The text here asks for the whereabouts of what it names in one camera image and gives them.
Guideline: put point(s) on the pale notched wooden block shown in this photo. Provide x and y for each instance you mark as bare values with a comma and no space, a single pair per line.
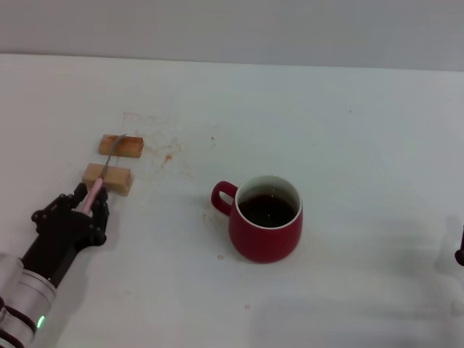
117,179

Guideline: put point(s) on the red ceramic cup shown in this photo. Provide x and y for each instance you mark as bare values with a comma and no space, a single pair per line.
264,243

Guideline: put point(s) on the orange stained wooden block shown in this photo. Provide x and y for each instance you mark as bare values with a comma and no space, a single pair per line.
130,145

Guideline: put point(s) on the dark coffee liquid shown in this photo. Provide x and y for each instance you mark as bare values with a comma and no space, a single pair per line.
268,210

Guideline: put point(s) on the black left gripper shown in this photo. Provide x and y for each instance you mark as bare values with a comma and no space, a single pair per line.
61,235

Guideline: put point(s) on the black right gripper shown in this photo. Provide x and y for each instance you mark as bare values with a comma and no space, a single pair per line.
460,258

